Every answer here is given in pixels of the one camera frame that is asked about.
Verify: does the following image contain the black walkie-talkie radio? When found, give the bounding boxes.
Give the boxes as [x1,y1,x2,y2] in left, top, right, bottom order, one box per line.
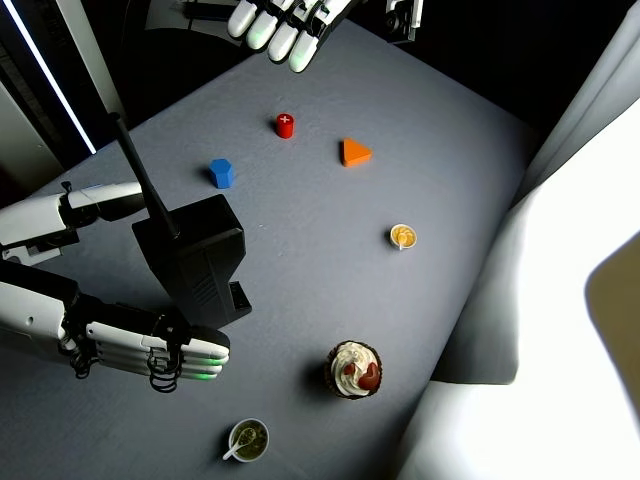
[114,113,253,329]

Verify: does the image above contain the toy cupcake with white cream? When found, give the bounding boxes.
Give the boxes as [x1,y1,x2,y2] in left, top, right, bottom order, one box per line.
[324,340,384,400]

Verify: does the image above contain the small cup with orange latte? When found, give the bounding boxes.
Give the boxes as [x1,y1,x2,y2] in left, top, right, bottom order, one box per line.
[389,223,418,251]

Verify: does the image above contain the blue hexagon block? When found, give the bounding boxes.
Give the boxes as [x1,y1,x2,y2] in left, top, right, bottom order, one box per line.
[208,158,236,190]

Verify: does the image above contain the black wrist camera white bracket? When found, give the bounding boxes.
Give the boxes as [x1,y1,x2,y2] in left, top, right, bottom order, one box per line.
[384,0,425,45]

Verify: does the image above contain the orange triangle block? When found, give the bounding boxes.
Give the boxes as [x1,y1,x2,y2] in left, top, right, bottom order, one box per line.
[341,138,374,168]

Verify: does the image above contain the white bowl with green soup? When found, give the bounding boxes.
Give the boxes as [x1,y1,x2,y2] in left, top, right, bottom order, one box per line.
[222,418,270,464]

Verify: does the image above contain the grey table cloth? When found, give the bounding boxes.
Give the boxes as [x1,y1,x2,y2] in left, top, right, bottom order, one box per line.
[0,19,539,480]

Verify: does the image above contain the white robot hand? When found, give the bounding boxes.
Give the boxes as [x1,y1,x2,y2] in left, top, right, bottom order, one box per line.
[0,182,231,394]
[227,0,351,74]

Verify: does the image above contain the white backdrop curtain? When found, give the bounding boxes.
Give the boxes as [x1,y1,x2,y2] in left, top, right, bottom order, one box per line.
[394,0,640,480]

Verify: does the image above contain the black frame with white strip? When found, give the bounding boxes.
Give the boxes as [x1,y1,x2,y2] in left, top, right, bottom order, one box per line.
[0,0,126,156]

